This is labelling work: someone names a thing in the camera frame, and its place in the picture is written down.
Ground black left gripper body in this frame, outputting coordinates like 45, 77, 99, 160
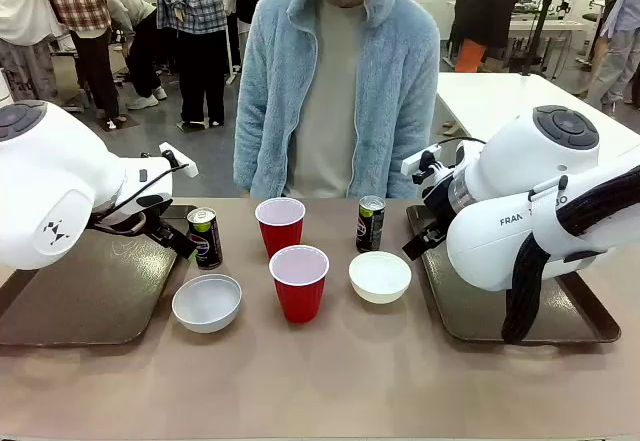
141, 212, 177, 250

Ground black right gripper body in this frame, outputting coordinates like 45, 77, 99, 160
419, 210, 450, 248

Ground black Pepsi can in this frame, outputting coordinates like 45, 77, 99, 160
355, 195, 387, 254
186, 206, 225, 271

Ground white bowl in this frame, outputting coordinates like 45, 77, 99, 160
171, 273, 243, 335
348, 250, 413, 305

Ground red plastic cup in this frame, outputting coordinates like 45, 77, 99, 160
268, 244, 331, 324
254, 197, 307, 261

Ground person's right forearm blue sleeve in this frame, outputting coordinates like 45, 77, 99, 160
232, 110, 281, 198

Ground person's left forearm blue sleeve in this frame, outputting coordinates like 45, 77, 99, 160
387, 110, 441, 200

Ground brown plastic tray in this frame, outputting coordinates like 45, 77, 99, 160
0, 204, 201, 347
404, 204, 622, 345

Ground white table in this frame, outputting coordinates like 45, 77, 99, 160
433, 71, 640, 162

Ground person in blue fleece jacket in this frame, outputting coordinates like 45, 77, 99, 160
232, 0, 441, 200

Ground bystander in grey top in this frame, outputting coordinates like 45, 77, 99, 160
107, 0, 169, 111

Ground bystander black coat orange trousers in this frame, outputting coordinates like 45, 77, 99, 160
448, 0, 524, 73

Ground black tripod pole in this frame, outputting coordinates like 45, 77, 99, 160
519, 0, 564, 78

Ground white background workbench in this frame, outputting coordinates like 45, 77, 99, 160
509, 0, 586, 70

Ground bystander in white shirt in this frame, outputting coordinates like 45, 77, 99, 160
0, 0, 66, 105

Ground bystander in lavender shirt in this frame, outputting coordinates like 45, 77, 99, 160
574, 0, 640, 107

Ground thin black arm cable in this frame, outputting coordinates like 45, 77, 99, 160
88, 162, 190, 238

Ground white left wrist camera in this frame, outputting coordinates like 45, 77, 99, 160
158, 142, 199, 178

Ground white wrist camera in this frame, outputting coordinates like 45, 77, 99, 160
158, 142, 199, 178
402, 144, 442, 175

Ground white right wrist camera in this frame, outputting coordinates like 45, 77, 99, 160
402, 144, 442, 175

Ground black braided cable bundle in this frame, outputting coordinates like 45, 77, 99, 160
501, 164, 640, 345

